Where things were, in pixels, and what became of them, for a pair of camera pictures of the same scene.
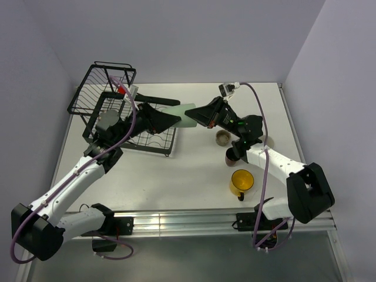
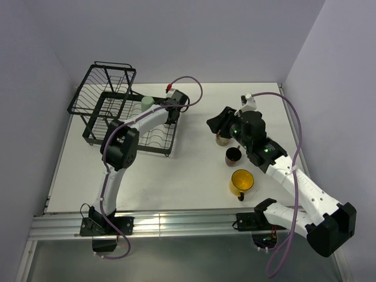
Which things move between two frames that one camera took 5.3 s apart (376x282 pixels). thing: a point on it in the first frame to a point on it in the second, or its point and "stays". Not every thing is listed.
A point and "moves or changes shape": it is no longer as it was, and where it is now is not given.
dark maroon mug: (231, 157) stays
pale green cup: (179, 110) moves or changes shape
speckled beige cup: (223, 137) stays
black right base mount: (247, 221) stays
